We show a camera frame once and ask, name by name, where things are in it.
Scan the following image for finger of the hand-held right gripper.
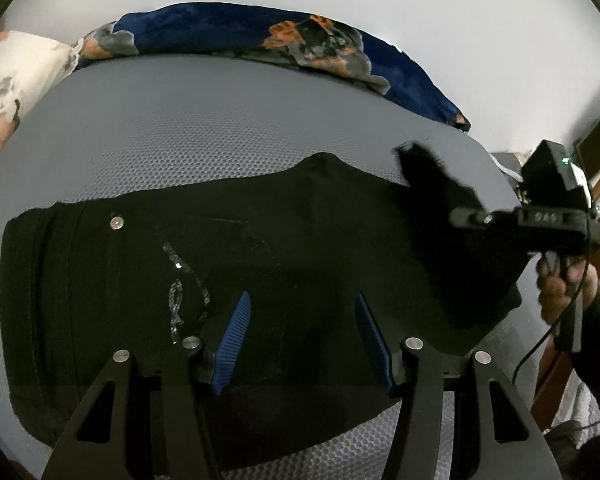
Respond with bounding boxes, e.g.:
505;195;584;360
449;206;523;231

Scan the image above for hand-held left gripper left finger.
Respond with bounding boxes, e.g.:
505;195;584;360
40;291;253;480

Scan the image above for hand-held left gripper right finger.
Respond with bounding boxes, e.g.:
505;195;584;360
355;291;563;480

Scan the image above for black pants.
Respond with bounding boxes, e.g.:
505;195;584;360
0;141;531;476

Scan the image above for person's right hand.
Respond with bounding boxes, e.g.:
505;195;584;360
536;255;600;327

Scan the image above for white textured cloth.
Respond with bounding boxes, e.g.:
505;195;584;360
555;370;600;431

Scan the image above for navy floral blanket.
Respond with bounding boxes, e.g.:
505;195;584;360
72;2;472;133

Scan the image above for white floral pillow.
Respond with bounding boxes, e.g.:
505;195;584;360
0;30;76;186

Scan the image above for white cable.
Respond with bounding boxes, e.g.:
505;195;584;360
490;152;526;186

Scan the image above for black cable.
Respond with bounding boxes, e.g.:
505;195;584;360
512;260;592;386

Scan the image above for wooden bed frame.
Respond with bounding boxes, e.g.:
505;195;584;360
532;345;578;428

